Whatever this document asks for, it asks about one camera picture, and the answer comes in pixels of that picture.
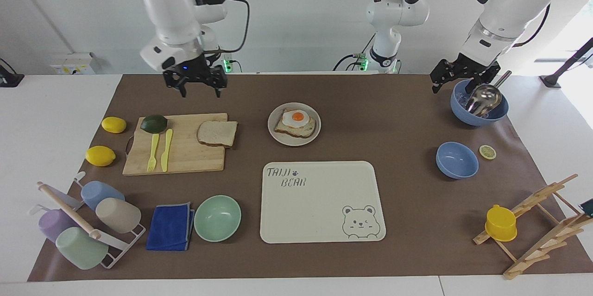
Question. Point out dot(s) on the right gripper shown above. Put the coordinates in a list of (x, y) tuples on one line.
[(190, 68)]

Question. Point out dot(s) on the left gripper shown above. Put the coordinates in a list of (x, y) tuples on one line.
[(479, 68)]

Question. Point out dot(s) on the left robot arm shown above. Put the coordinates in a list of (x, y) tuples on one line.
[(514, 4)]

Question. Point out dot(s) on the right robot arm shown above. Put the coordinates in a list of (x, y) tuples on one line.
[(171, 4)]

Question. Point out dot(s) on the round grey plate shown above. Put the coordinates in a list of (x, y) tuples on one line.
[(278, 136)]

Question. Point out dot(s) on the silver metal ladle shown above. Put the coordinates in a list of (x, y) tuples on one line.
[(484, 99)]

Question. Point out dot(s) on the blue bowl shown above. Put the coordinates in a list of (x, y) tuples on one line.
[(456, 161), (463, 113)]

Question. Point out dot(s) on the plain bread slice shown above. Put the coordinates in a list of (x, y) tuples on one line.
[(217, 133)]

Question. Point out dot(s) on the dark green avocado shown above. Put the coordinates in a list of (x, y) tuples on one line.
[(154, 123)]

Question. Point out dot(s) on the yellow plastic knife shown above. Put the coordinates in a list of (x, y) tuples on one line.
[(166, 152)]

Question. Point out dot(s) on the wooden cutting board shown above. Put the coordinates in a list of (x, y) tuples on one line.
[(194, 159)]

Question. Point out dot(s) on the yellow plastic fork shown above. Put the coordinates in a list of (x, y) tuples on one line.
[(153, 152)]

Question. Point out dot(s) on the yellow lemon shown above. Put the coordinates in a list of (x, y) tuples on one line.
[(100, 156), (114, 124)]

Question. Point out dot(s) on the black stand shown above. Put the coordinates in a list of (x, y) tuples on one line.
[(563, 66), (9, 78)]

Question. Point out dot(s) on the fried egg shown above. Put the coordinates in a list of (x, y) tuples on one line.
[(295, 117)]

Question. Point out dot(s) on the toasted bread slice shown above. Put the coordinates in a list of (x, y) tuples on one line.
[(301, 131)]

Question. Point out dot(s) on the green bowl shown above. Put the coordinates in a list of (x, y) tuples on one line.
[(217, 218)]

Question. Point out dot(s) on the wooden drying rack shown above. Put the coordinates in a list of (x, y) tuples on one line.
[(544, 194)]

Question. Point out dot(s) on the blue cup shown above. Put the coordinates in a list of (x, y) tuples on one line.
[(99, 192)]

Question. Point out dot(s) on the blue folded cloth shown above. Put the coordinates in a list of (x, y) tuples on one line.
[(169, 227)]

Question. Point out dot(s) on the yellow cup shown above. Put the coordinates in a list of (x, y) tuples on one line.
[(501, 224)]

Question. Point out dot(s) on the beige cup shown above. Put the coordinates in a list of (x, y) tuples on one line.
[(119, 215)]

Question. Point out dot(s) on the cream tray with bear print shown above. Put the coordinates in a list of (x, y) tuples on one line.
[(315, 203)]

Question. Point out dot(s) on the white cup rack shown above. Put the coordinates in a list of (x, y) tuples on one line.
[(69, 209)]

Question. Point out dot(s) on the dark green object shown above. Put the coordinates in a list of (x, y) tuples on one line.
[(587, 208)]

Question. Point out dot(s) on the purple cup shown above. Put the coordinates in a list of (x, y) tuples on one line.
[(53, 224)]

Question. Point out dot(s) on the green cup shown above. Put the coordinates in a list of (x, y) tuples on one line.
[(81, 249)]

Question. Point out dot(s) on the white wall socket box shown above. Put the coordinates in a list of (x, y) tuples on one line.
[(74, 63)]

